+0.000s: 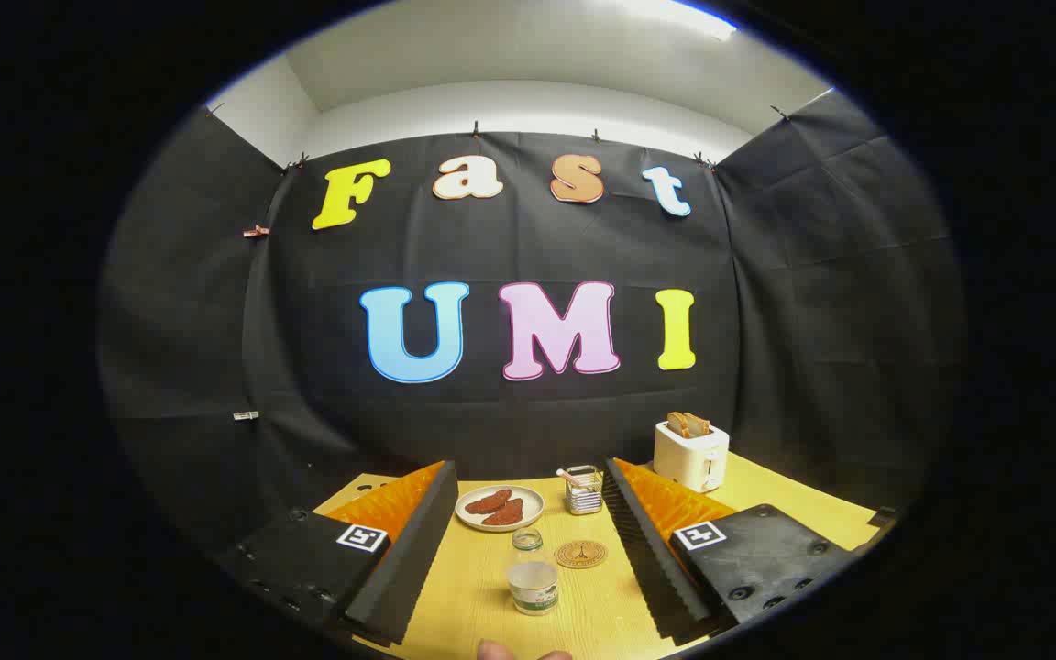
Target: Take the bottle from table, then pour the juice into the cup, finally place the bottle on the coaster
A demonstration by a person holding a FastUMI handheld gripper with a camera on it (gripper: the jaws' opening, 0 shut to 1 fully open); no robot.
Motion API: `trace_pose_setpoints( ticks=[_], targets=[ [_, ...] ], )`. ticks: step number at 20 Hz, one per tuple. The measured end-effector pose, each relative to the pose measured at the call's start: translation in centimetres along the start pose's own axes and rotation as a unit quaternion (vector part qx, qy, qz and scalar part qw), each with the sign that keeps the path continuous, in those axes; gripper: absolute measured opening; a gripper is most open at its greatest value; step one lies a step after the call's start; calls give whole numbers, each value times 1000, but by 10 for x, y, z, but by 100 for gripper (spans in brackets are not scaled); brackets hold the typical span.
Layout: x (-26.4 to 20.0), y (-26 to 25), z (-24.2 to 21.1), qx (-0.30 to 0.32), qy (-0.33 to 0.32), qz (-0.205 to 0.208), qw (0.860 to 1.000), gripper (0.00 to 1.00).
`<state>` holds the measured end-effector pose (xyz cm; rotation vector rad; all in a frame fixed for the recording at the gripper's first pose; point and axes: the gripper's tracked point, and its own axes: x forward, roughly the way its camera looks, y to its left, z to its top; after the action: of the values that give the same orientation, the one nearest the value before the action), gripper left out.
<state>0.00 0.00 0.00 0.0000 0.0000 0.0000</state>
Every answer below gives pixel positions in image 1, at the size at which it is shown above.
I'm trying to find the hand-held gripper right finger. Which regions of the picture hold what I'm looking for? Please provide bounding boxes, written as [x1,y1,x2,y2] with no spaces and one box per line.
[601,456,859,647]

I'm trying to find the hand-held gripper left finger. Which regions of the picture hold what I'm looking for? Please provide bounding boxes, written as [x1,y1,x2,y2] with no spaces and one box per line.
[216,460,460,647]

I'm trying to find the round wooden coaster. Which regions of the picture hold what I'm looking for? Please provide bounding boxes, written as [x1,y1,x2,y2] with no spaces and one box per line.
[554,540,608,570]

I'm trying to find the clear plastic juice bottle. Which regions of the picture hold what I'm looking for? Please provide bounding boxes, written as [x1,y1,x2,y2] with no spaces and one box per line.
[507,528,560,616]

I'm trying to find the wooden table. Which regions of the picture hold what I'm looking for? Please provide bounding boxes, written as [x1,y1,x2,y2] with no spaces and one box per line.
[313,449,882,660]

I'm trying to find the cream toaster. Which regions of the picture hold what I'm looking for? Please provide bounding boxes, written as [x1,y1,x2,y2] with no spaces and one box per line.
[653,420,731,494]

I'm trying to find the white round plate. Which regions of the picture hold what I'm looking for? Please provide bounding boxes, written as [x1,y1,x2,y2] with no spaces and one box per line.
[455,484,545,533]

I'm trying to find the black backdrop cloth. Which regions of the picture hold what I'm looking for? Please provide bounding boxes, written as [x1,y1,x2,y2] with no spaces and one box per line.
[97,87,964,551]

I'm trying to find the metal wire holder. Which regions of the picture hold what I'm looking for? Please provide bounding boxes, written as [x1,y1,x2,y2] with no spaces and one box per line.
[565,465,604,516]

